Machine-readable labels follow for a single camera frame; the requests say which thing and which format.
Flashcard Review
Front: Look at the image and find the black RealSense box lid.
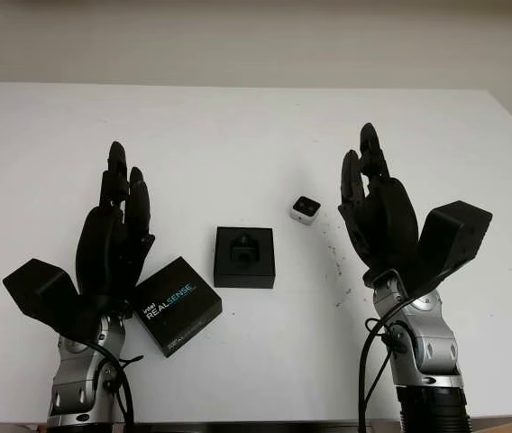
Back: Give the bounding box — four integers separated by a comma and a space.
131, 255, 224, 359

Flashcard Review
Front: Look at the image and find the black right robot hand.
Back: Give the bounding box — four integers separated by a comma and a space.
337, 122, 421, 283

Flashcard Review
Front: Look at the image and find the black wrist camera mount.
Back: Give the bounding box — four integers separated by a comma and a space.
2, 257, 105, 340
401, 200, 494, 299

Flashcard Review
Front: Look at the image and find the small silver depth camera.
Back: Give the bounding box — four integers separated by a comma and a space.
289, 194, 322, 224

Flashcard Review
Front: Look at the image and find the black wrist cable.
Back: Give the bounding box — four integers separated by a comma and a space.
358, 270, 416, 433
78, 341, 145, 428

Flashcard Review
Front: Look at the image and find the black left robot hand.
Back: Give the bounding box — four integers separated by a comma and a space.
71, 141, 157, 313

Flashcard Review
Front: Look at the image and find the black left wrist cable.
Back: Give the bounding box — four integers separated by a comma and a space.
78, 341, 145, 428

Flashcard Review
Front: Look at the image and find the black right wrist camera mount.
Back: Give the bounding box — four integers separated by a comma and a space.
401, 200, 494, 299

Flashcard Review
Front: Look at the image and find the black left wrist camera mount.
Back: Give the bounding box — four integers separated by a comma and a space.
2, 257, 105, 340

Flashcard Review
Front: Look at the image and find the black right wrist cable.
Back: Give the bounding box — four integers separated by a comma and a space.
358, 270, 416, 433

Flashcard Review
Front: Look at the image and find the black camera box base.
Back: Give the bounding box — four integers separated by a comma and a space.
213, 226, 277, 290

